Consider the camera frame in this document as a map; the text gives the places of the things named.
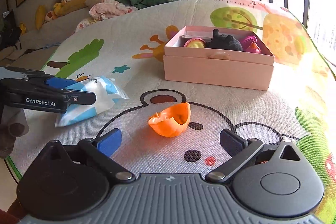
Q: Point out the colourful cartoon play mat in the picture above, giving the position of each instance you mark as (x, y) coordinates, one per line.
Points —
(299, 103)

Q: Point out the orange plastic shell toy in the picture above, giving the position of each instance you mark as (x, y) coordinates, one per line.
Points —
(172, 121)

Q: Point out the pink yellow stool toy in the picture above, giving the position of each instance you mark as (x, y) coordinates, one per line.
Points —
(195, 43)

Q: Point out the blue tissue pack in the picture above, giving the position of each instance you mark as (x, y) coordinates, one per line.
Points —
(91, 97)

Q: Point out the pink floral cloth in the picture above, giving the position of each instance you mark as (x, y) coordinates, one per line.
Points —
(103, 11)

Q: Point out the pink plastic basket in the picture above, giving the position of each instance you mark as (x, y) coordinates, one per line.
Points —
(246, 42)

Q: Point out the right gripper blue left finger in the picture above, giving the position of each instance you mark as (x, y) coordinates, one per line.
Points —
(109, 143)

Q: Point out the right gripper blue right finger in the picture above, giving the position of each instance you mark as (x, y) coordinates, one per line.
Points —
(231, 142)

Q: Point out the yellow plush toy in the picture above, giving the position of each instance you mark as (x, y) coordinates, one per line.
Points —
(59, 9)

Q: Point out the pink cardboard box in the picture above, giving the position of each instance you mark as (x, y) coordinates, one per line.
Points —
(238, 69)

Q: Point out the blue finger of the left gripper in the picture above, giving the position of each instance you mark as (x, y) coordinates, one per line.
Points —
(59, 83)

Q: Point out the gloved left hand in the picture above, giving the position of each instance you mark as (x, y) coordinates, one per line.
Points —
(13, 126)

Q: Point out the black plush toy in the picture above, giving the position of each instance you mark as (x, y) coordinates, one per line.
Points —
(224, 42)

